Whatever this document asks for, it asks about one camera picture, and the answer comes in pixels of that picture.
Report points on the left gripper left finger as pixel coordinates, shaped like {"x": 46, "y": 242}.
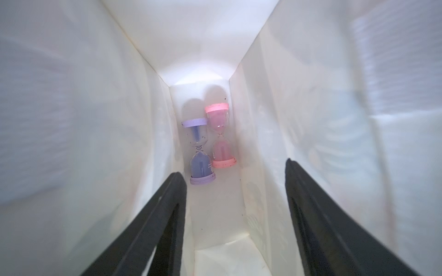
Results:
{"x": 153, "y": 242}

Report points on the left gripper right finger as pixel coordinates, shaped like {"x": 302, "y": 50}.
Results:
{"x": 330, "y": 242}

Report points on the cream canvas tote bag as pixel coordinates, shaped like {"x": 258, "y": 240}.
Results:
{"x": 94, "y": 94}

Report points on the purple hourglass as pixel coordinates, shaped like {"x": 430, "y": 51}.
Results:
{"x": 201, "y": 163}

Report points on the pink hourglass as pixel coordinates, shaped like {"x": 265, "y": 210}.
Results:
{"x": 218, "y": 121}

